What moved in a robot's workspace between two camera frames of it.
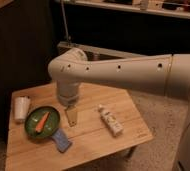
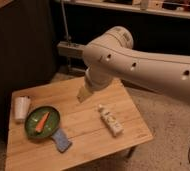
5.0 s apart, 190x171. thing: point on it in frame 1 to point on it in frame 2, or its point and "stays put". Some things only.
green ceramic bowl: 34,117 stays put
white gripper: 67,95 to 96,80
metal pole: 64,18 stays put
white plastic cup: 21,107 stays put
